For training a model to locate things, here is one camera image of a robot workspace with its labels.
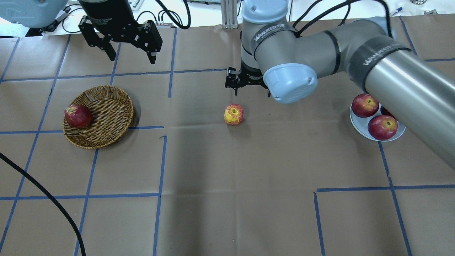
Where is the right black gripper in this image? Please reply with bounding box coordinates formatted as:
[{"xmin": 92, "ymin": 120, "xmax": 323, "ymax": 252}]
[{"xmin": 225, "ymin": 67, "xmax": 271, "ymax": 98}]

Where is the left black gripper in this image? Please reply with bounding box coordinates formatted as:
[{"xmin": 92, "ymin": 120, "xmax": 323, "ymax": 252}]
[{"xmin": 79, "ymin": 0, "xmax": 163, "ymax": 65}]

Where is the red yellow striped apple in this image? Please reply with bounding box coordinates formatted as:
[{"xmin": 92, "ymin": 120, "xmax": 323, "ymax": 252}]
[{"xmin": 224, "ymin": 103, "xmax": 243, "ymax": 126}]

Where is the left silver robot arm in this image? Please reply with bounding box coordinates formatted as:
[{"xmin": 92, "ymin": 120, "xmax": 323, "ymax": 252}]
[{"xmin": 0, "ymin": 0, "xmax": 163, "ymax": 64}]

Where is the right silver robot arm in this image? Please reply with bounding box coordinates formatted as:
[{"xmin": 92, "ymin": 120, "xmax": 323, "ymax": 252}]
[{"xmin": 225, "ymin": 0, "xmax": 455, "ymax": 167}]

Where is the woven wicker basket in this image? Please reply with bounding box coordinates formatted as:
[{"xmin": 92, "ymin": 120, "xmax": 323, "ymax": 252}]
[{"xmin": 62, "ymin": 85, "xmax": 134, "ymax": 149}]

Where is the dark red apple in basket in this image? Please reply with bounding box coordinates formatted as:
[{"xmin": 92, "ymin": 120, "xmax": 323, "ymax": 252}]
[{"xmin": 64, "ymin": 104, "xmax": 93, "ymax": 128}]

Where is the red apple on plate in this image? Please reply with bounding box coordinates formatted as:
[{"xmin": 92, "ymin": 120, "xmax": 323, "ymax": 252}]
[
  {"xmin": 380, "ymin": 106, "xmax": 397, "ymax": 120},
  {"xmin": 351, "ymin": 94, "xmax": 380, "ymax": 118},
  {"xmin": 367, "ymin": 115, "xmax": 398, "ymax": 141}
]

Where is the white keyboard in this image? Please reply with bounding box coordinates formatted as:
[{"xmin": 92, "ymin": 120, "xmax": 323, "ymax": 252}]
[{"xmin": 128, "ymin": 0, "xmax": 144, "ymax": 12}]

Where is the blue white pen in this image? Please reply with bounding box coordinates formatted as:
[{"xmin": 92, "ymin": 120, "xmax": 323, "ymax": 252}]
[{"xmin": 389, "ymin": 7, "xmax": 403, "ymax": 16}]

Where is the black braided camera cable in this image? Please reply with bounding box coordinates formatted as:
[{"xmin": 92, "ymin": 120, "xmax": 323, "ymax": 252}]
[{"xmin": 156, "ymin": 0, "xmax": 191, "ymax": 30}]

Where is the aluminium frame post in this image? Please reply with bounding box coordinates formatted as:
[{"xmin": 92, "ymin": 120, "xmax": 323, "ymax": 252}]
[{"xmin": 220, "ymin": 0, "xmax": 242, "ymax": 29}]

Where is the right camera black cable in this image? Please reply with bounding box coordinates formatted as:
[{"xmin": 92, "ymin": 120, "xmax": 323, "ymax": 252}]
[{"xmin": 0, "ymin": 153, "xmax": 86, "ymax": 256}]

